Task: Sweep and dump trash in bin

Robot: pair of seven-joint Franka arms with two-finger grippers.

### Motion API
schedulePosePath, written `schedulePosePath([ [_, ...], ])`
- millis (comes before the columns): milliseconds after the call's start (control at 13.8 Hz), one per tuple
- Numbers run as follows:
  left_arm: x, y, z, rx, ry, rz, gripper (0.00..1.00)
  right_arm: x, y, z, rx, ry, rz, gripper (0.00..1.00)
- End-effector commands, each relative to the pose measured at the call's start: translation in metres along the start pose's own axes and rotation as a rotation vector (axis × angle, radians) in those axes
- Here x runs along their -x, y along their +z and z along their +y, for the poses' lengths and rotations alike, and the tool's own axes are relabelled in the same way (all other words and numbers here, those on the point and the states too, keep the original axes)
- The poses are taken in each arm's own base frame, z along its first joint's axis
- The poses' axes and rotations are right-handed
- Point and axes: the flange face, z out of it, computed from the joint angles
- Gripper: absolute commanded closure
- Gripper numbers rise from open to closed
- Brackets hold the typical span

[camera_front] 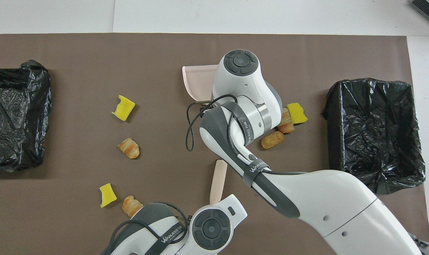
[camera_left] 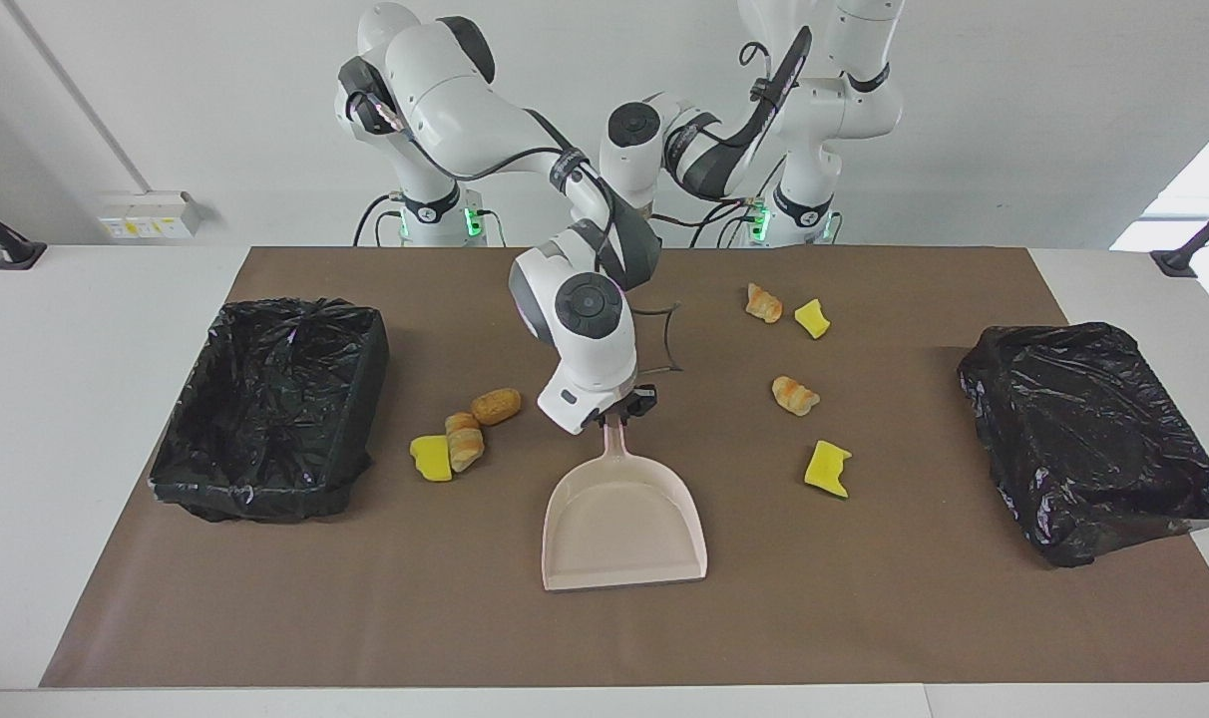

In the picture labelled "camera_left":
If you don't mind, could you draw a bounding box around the black right arm base cable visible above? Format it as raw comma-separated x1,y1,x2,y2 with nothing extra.
353,194,406,247

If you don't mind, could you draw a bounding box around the grey wall conduit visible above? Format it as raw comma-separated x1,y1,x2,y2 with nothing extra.
4,0,155,195

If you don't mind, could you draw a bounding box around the black arm base cable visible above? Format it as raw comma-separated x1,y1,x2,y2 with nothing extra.
353,194,406,247
654,194,765,248

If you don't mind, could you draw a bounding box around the black left arm base cable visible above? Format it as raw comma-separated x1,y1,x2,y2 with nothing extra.
654,194,765,248

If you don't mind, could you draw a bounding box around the black camera stand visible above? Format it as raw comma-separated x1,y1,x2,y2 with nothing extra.
1150,194,1209,278
0,191,47,271

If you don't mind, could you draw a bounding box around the beige plastic dustpan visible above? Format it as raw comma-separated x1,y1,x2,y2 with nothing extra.
542,414,709,593

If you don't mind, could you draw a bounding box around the notched yellow sponge piece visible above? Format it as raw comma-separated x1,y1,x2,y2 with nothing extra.
804,440,853,499

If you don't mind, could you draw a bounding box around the brown paper table mat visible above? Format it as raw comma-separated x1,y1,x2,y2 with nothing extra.
39,246,1209,689

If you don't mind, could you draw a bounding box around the bin lined with black bag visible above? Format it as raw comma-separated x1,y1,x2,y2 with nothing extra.
148,297,391,524
957,321,1209,568

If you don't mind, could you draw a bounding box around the brown bread roll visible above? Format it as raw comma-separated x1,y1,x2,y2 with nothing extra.
470,388,523,427

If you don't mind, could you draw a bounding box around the white wall socket box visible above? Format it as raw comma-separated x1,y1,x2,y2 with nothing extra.
98,191,203,240

